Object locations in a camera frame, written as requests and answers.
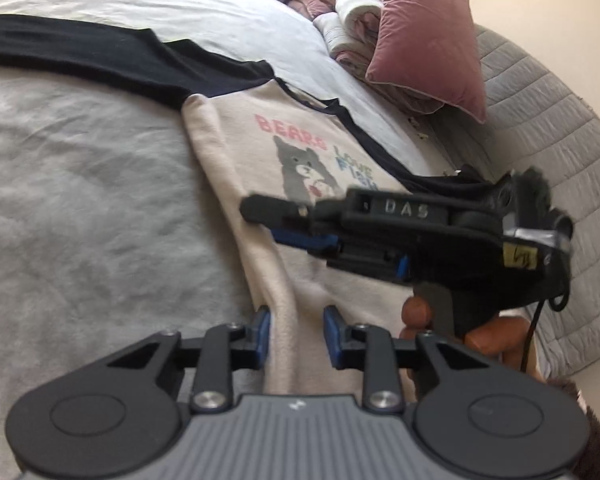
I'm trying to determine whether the person's right hand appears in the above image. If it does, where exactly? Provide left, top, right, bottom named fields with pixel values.
left=399, top=295, right=533, bottom=368

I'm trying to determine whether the folded pink quilted blanket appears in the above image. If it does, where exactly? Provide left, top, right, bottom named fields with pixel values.
left=352, top=60, right=448, bottom=117

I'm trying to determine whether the small pink cushion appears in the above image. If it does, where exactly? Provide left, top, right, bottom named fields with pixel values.
left=287, top=0, right=331, bottom=16

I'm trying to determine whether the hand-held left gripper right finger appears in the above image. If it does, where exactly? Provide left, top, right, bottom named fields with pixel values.
left=323, top=305, right=486, bottom=413

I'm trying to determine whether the pink velvet pillow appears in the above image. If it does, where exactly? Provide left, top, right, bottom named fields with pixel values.
left=365, top=0, right=488, bottom=123

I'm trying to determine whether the white folded blanket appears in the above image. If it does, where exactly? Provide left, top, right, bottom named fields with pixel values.
left=312, top=12, right=381, bottom=61
left=336, top=0, right=385, bottom=28

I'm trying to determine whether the grey quilted headboard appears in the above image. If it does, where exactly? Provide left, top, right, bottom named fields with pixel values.
left=420, top=25, right=600, bottom=376

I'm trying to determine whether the black cable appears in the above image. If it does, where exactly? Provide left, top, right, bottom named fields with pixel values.
left=522, top=240, right=573, bottom=373

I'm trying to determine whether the brown fuzzy cloth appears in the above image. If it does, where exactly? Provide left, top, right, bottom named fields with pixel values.
left=545, top=377, right=600, bottom=480

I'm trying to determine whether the beige shirt with black sleeves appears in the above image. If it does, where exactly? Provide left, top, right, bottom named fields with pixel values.
left=0, top=14, right=486, bottom=396

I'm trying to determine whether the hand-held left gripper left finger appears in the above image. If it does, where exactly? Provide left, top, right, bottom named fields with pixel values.
left=105, top=305, right=272, bottom=413

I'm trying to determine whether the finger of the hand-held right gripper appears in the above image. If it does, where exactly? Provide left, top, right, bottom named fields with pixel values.
left=240, top=192, right=322, bottom=226
left=270, top=225, right=341, bottom=256

